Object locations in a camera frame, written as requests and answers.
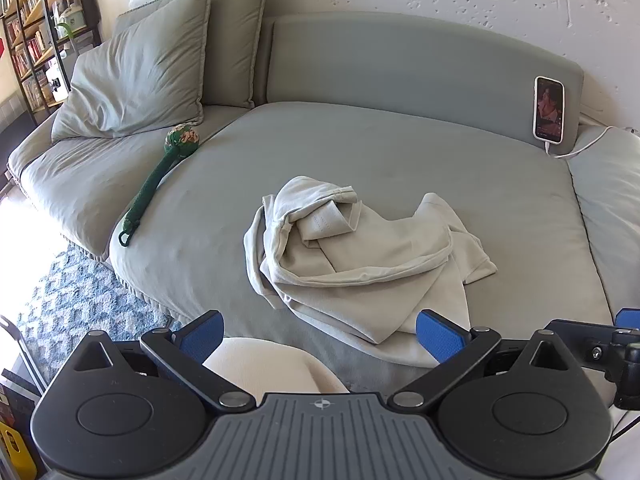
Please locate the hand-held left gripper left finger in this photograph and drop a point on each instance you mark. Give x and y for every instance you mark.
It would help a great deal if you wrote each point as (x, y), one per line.
(202, 337)

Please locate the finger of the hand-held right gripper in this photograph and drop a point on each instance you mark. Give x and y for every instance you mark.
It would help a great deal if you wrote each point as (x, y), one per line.
(580, 332)

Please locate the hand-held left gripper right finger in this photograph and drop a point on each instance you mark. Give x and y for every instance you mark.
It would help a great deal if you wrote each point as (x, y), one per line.
(442, 337)

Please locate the beige t-shirt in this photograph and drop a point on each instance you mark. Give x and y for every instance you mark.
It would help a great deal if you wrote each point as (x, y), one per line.
(350, 270)

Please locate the blue patterned rug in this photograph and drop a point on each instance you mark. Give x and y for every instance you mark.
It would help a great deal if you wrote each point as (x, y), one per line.
(75, 305)

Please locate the grey sofa cushion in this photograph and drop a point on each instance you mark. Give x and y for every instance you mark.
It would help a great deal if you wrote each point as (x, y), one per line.
(610, 200)

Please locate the green massage hammer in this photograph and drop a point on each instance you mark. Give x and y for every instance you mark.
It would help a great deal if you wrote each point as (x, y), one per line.
(150, 190)

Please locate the grey sofa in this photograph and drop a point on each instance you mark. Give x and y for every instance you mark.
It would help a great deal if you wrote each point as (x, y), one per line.
(400, 150)

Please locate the yellow object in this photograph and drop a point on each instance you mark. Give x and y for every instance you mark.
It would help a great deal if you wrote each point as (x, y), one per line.
(15, 450)

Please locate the smartphone in white case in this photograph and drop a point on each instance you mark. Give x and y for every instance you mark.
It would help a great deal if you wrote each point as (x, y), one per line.
(549, 110)

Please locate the large grey pillow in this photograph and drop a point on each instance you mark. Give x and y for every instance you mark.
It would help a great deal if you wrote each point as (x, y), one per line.
(135, 70)

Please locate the wooden bookshelf with books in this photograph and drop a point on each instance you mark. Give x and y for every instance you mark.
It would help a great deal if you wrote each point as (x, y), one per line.
(30, 35)

